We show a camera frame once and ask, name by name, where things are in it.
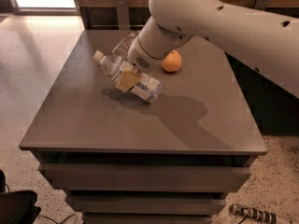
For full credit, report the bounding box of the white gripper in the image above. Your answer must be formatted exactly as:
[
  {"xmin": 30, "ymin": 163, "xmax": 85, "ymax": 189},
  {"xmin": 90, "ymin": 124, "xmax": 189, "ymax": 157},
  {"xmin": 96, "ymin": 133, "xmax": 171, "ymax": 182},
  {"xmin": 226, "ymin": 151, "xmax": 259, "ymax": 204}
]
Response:
[{"xmin": 116, "ymin": 37, "xmax": 165, "ymax": 92}]

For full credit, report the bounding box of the blue labelled plastic water bottle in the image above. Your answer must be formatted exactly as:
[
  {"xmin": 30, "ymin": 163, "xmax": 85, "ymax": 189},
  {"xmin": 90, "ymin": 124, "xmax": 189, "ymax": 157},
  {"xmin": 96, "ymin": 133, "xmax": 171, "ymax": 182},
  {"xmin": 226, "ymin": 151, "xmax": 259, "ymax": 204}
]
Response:
[{"xmin": 93, "ymin": 50, "xmax": 162, "ymax": 103}]

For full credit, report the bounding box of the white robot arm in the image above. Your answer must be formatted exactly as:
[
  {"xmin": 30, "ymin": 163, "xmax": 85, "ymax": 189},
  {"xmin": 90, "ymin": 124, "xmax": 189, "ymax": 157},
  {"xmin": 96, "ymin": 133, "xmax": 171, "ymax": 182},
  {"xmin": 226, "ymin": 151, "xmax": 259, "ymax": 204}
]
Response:
[{"xmin": 127, "ymin": 0, "xmax": 299, "ymax": 97}]

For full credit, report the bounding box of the clear empty plastic bottle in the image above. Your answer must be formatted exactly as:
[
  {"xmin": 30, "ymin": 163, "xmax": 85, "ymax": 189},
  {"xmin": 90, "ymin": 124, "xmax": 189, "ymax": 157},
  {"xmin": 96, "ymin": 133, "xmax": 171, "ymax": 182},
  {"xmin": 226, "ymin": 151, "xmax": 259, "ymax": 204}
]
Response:
[{"xmin": 112, "ymin": 31, "xmax": 139, "ymax": 60}]

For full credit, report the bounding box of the orange fruit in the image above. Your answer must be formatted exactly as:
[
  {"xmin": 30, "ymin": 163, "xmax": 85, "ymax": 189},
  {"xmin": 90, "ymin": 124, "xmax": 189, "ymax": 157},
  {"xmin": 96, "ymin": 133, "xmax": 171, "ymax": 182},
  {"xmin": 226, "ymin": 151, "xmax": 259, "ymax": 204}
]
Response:
[{"xmin": 162, "ymin": 50, "xmax": 181, "ymax": 73}]

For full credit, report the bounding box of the grey drawer cabinet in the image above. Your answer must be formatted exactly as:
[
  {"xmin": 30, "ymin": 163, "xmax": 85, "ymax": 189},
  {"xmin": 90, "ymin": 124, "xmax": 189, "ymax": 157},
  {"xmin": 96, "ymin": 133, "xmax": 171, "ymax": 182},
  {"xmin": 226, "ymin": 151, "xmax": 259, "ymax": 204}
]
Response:
[{"xmin": 21, "ymin": 30, "xmax": 267, "ymax": 224}]

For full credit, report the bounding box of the black object bottom left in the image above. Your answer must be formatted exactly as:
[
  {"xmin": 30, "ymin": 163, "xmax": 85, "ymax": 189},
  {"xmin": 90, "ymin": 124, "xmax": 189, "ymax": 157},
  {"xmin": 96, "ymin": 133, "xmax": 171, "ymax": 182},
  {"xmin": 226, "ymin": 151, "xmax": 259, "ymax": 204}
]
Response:
[{"xmin": 0, "ymin": 170, "xmax": 41, "ymax": 224}]

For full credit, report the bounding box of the left metal wall bracket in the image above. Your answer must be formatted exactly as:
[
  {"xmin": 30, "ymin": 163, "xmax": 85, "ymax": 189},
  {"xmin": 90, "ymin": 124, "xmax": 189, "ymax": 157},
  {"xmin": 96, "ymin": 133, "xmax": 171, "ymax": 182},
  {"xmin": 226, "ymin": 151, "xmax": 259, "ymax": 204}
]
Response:
[{"xmin": 115, "ymin": 0, "xmax": 130, "ymax": 30}]

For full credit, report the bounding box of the metal wall bracket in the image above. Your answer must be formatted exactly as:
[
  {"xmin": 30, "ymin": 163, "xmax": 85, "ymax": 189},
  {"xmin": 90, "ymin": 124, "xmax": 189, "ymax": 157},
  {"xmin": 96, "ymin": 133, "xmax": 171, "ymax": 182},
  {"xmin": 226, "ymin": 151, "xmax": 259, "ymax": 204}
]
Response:
[
  {"xmin": 115, "ymin": 0, "xmax": 130, "ymax": 30},
  {"xmin": 253, "ymin": 0, "xmax": 270, "ymax": 10}
]

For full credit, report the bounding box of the black floor cable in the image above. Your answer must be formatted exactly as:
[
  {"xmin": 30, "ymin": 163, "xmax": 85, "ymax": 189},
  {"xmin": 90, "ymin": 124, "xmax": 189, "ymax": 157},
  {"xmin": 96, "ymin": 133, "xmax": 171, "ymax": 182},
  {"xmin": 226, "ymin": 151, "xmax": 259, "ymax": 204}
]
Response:
[{"xmin": 37, "ymin": 213, "xmax": 78, "ymax": 224}]

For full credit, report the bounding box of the right metal wall bracket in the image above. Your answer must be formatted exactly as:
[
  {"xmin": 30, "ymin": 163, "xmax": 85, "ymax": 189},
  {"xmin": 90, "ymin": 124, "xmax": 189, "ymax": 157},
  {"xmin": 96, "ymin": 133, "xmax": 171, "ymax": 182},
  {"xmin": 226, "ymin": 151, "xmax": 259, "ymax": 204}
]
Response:
[{"xmin": 253, "ymin": 0, "xmax": 270, "ymax": 10}]

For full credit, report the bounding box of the black white striped cable bundle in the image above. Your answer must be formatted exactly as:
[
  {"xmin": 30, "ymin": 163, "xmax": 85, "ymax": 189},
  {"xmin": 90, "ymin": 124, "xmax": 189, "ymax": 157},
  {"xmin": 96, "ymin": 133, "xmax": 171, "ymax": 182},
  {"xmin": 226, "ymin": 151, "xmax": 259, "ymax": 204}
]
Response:
[{"xmin": 228, "ymin": 203, "xmax": 278, "ymax": 224}]

